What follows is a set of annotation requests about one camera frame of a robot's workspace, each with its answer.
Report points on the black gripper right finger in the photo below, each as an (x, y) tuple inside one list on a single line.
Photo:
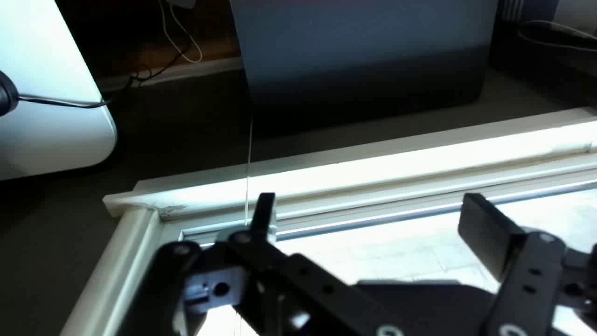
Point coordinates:
[(536, 271)]

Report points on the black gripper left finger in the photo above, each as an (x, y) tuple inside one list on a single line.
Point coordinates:
[(289, 296)]

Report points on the dark grey side table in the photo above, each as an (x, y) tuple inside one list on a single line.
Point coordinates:
[(349, 57)]

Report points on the white window frame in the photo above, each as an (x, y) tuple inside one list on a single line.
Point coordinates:
[(375, 212)]

